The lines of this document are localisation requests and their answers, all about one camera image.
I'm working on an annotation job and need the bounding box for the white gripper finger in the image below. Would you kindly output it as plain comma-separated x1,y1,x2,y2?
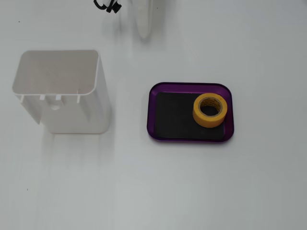
133,0,152,39

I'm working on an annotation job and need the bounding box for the purple metal tray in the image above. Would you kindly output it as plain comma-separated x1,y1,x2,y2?
146,82,234,144

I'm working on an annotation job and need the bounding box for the yellow masking tape roll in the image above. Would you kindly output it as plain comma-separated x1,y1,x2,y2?
192,92,228,128

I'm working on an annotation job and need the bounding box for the white plastic container box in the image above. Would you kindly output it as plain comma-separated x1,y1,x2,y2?
12,49,111,134

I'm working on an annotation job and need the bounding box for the black rubber tray mat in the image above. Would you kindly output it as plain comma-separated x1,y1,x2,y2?
155,92,225,141

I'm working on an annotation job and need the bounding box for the black cable tie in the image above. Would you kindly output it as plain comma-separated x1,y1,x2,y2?
94,0,122,13

